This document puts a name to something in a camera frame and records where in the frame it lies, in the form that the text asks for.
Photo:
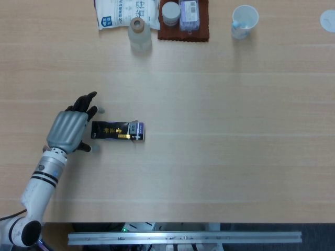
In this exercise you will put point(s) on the brown cloth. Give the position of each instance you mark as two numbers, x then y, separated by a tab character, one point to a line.
183	35

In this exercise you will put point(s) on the white round lid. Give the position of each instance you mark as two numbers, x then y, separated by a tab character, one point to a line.
328	21

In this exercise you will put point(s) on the white salt bag blue logo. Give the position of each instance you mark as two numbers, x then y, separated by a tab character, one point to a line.
120	11

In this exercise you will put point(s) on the black box with gold lettering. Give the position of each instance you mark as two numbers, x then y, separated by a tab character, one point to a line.
115	130

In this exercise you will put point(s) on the white paper cup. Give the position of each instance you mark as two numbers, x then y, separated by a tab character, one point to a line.
244	15

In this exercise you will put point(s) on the purple clear plastic box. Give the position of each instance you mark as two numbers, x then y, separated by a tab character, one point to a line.
189	14

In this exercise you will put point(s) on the frosted glass bottle cork cap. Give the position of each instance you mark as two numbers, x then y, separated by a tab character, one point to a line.
140	36

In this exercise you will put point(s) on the white jar grey lid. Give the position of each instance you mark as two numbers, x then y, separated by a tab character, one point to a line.
170	13

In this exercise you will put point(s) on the white robot base chassis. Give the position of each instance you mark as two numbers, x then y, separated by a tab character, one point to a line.
178	226

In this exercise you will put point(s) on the aluminium rail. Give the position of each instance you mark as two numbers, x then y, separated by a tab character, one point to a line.
183	238

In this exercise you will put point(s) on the left robot hand grey black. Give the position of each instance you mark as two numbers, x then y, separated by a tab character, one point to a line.
65	129

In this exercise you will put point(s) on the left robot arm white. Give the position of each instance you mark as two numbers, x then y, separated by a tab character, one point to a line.
39	183

